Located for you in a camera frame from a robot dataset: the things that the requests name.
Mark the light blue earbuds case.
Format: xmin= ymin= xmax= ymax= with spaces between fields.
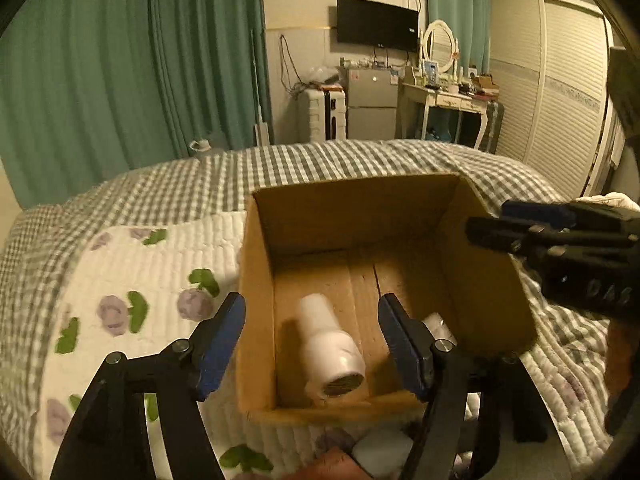
xmin=352 ymin=429 xmax=413 ymax=479

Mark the white plastic bottle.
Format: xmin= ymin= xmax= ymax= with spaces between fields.
xmin=297 ymin=294 xmax=366 ymax=401

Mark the red rose patterned case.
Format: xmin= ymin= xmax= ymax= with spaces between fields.
xmin=291 ymin=448 xmax=371 ymax=480

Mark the white bottle with red cap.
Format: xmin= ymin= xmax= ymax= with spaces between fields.
xmin=423 ymin=312 xmax=458 ymax=346

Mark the orange gloved hand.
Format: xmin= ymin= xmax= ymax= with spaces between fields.
xmin=604 ymin=320 xmax=639 ymax=436

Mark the cream padded jacket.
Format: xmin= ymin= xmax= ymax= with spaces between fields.
xmin=578 ymin=192 xmax=640 ymax=214

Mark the dark checkered suitcase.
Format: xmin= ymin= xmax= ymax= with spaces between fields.
xmin=480 ymin=101 xmax=504 ymax=154

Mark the white dressing table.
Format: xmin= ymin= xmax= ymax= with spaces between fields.
xmin=395 ymin=81 xmax=489 ymax=150

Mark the white floral quilt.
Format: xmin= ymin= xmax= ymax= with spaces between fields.
xmin=35 ymin=211 xmax=611 ymax=479

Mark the white louvered wardrobe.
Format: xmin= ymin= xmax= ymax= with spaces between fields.
xmin=489 ymin=0 xmax=616 ymax=198

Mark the brown cardboard box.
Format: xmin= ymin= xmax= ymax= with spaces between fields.
xmin=235 ymin=174 xmax=536 ymax=425

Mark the oval white vanity mirror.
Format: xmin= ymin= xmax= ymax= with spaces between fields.
xmin=421 ymin=20 xmax=458 ymax=74

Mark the grey mini fridge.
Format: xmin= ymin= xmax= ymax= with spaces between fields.
xmin=342 ymin=67 xmax=398 ymax=141

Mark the white suitcase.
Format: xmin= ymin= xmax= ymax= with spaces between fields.
xmin=296 ymin=84 xmax=347 ymax=143

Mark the grey checkered bed cover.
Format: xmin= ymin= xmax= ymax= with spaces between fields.
xmin=1 ymin=140 xmax=612 ymax=479

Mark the green curtain right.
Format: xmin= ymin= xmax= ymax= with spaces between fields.
xmin=426 ymin=0 xmax=490 ymax=73

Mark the green curtain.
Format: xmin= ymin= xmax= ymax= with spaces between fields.
xmin=426 ymin=0 xmax=490 ymax=73
xmin=1 ymin=0 xmax=271 ymax=208

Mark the green curtain left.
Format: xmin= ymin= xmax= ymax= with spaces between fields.
xmin=1 ymin=0 xmax=271 ymax=208

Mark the black wall television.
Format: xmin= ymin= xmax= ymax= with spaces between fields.
xmin=336 ymin=0 xmax=419 ymax=52

